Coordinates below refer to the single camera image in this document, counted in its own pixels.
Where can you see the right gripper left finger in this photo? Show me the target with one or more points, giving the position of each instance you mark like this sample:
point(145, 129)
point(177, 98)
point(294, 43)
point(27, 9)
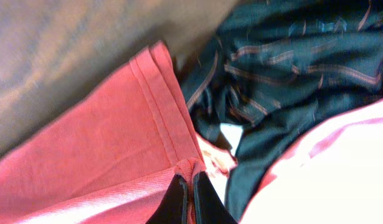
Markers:
point(173, 207)

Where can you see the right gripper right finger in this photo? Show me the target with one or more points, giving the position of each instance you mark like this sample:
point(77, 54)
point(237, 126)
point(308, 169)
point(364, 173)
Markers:
point(208, 207)

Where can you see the red orange t-shirt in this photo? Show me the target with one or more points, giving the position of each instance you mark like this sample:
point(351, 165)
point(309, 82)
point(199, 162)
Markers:
point(110, 158)

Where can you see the light pink garment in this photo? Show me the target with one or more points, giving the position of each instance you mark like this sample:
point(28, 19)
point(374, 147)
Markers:
point(332, 174)

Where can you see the black patterned garment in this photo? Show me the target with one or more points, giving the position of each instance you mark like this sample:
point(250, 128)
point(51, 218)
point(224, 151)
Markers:
point(279, 68)

